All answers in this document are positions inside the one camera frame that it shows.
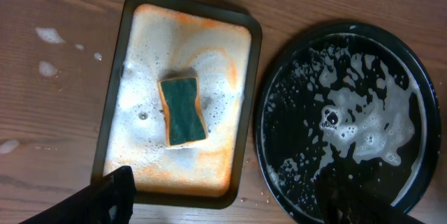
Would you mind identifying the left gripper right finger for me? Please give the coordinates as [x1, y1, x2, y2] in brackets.
[314, 167, 423, 224]

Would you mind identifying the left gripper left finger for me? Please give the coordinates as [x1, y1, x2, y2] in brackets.
[21, 166, 136, 224]

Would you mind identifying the green yellow sponge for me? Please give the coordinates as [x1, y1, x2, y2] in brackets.
[158, 77, 207, 148]

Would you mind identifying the round black tray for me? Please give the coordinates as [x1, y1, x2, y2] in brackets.
[254, 22, 441, 223]

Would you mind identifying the rectangular soapy black tray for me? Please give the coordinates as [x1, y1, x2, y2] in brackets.
[91, 0, 263, 209]

